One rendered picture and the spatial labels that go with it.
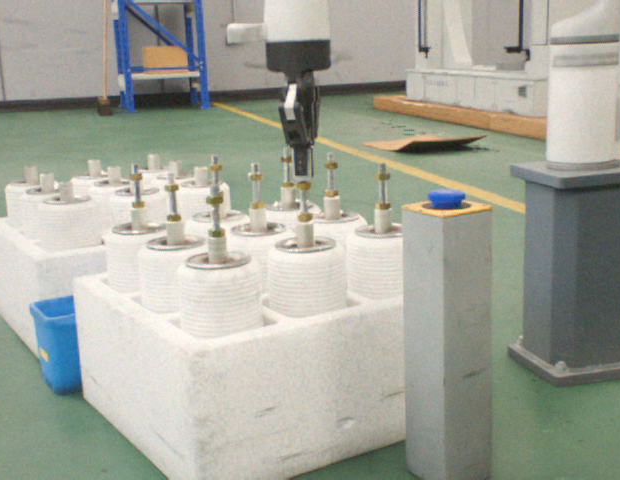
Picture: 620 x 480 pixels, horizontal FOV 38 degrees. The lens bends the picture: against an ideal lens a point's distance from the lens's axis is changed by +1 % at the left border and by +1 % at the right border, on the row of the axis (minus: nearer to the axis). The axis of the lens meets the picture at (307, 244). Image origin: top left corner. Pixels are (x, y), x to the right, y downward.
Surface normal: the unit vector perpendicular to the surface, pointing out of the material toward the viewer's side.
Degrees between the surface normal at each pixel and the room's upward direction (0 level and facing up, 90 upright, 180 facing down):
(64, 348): 92
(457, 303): 90
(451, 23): 66
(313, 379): 90
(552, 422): 0
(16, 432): 0
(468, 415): 90
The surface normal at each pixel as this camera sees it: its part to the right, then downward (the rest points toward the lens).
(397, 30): 0.27, 0.21
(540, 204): -0.96, 0.10
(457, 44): 0.22, -0.29
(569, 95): -0.62, 0.20
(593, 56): -0.04, 0.23
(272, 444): 0.53, 0.17
